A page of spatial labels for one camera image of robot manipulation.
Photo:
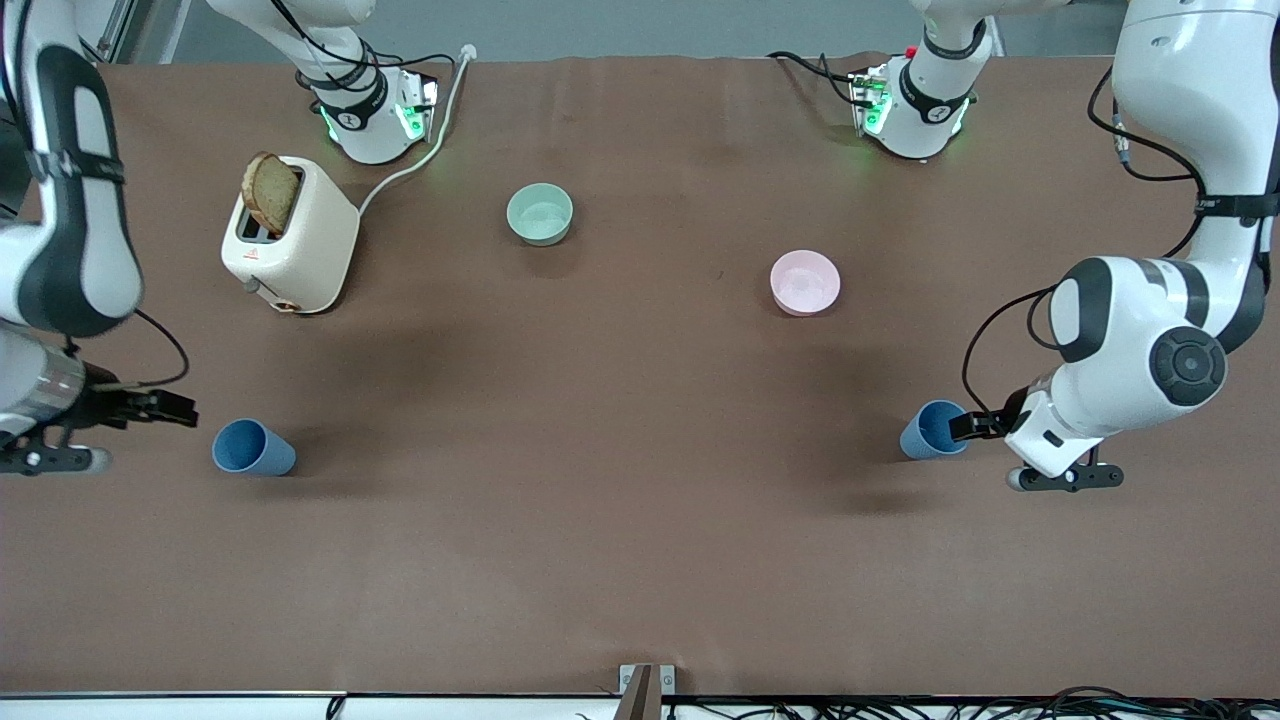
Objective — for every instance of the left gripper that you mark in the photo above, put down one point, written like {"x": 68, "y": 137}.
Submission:
{"x": 988, "y": 421}

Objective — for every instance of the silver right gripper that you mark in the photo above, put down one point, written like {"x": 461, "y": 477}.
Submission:
{"x": 103, "y": 406}

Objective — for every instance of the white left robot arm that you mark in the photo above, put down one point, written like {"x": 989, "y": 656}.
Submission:
{"x": 1190, "y": 100}

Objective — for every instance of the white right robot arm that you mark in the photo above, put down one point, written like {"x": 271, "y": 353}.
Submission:
{"x": 70, "y": 250}

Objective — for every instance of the blue plastic cup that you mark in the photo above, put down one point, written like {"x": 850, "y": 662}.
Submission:
{"x": 250, "y": 448}
{"x": 930, "y": 432}

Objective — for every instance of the cream white toaster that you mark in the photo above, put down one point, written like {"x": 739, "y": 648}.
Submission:
{"x": 300, "y": 250}

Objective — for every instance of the pink bowl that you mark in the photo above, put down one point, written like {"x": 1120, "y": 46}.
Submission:
{"x": 805, "y": 282}

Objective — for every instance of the brown bread slice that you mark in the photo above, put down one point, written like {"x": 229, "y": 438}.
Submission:
{"x": 272, "y": 192}

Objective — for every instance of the mint green bowl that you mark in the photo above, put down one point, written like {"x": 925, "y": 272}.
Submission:
{"x": 540, "y": 213}

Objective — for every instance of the grey metal table bracket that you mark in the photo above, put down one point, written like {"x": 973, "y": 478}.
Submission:
{"x": 646, "y": 690}

